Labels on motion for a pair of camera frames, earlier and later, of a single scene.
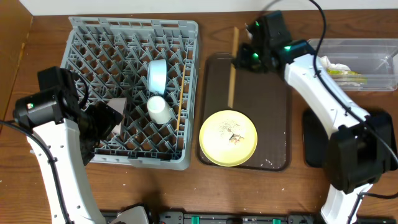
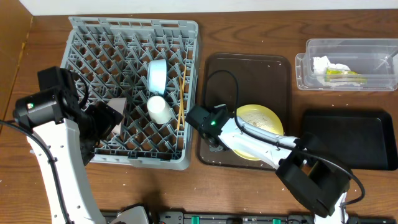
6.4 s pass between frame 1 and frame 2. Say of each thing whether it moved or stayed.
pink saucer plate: stayed
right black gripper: moved
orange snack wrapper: stayed
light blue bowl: stayed
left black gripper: stayed
